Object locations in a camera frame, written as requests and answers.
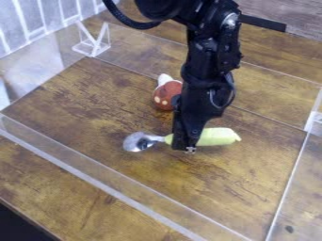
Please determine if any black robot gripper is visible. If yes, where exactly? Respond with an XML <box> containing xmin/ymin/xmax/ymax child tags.
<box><xmin>169</xmin><ymin>18</ymin><xmax>244</xmax><ymax>154</ymax></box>

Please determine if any green handled metal spoon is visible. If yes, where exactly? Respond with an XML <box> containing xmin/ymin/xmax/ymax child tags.
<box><xmin>121</xmin><ymin>127</ymin><xmax>241</xmax><ymax>153</ymax></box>

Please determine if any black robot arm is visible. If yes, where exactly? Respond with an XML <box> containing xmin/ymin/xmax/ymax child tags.
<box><xmin>136</xmin><ymin>0</ymin><xmax>243</xmax><ymax>153</ymax></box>

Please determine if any red toy mushroom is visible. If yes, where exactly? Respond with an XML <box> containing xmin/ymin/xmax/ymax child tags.
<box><xmin>152</xmin><ymin>73</ymin><xmax>183</xmax><ymax>111</ymax></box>

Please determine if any black strip on table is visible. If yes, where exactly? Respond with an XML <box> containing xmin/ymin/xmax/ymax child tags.
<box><xmin>240</xmin><ymin>14</ymin><xmax>287</xmax><ymax>32</ymax></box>

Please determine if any clear acrylic front barrier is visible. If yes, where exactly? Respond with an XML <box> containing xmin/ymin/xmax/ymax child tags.
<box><xmin>0</xmin><ymin>113</ymin><xmax>251</xmax><ymax>241</ymax></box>

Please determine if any clear acrylic barrier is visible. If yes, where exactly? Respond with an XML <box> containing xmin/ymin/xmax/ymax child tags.
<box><xmin>266</xmin><ymin>89</ymin><xmax>322</xmax><ymax>241</ymax></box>
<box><xmin>0</xmin><ymin>113</ymin><xmax>251</xmax><ymax>241</ymax></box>

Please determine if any clear acrylic right barrier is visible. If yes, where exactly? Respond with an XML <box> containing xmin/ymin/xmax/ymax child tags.
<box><xmin>266</xmin><ymin>89</ymin><xmax>322</xmax><ymax>241</ymax></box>

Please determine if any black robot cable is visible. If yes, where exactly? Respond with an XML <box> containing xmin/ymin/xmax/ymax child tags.
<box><xmin>101</xmin><ymin>0</ymin><xmax>164</xmax><ymax>31</ymax></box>

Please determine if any clear acrylic triangular bracket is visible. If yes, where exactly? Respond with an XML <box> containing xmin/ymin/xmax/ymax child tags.
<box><xmin>72</xmin><ymin>22</ymin><xmax>111</xmax><ymax>57</ymax></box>

